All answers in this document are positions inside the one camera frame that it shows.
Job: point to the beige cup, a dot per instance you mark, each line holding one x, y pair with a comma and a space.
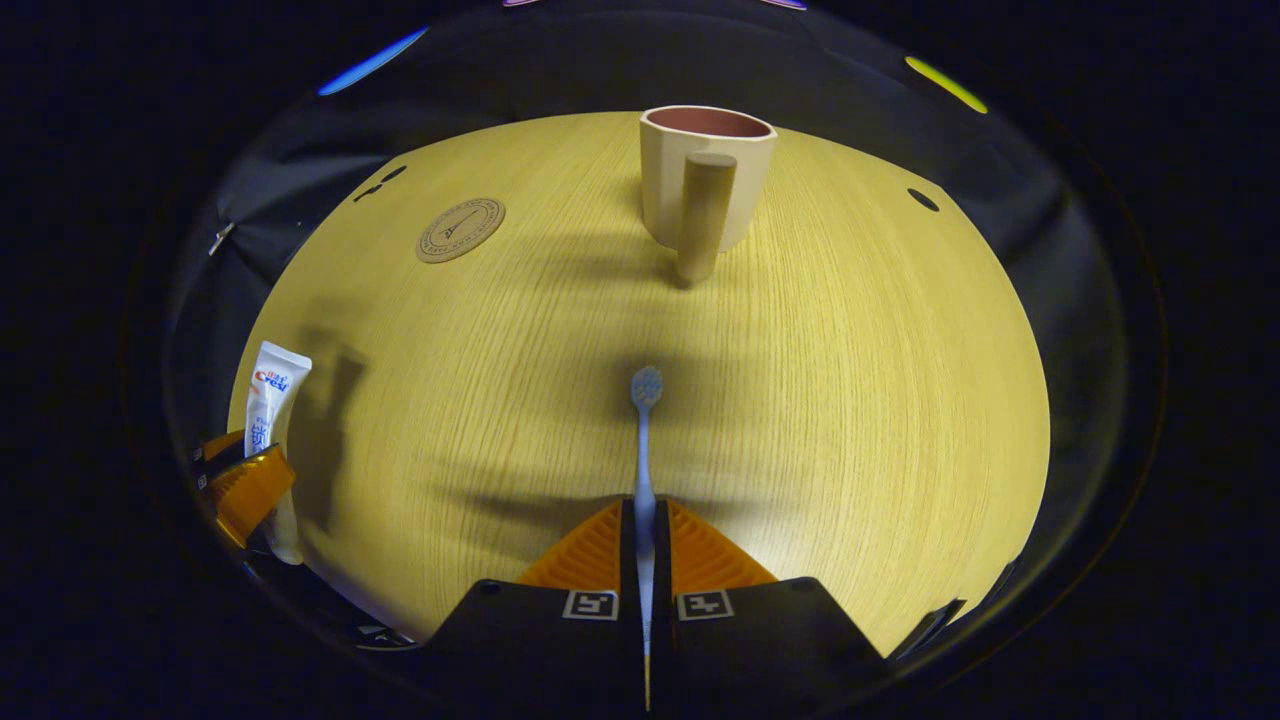
665, 190

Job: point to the round brown coaster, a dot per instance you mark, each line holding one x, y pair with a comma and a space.
460, 230

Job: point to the white toothpaste tube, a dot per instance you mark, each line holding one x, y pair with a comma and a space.
272, 400

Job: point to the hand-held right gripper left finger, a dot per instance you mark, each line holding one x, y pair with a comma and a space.
628, 570

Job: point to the wooden desktop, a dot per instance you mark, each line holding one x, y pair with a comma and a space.
850, 400

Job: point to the light blue toothbrush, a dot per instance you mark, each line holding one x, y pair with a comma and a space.
645, 470

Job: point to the black desk edge bracket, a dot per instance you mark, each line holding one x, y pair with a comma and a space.
925, 628

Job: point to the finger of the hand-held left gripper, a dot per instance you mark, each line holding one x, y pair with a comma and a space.
218, 450
250, 495

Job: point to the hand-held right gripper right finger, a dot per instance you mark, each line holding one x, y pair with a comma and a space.
661, 570

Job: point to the black backdrop cloth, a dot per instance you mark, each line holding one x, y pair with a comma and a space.
560, 70

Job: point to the small white cloth tag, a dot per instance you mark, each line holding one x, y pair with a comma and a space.
221, 238

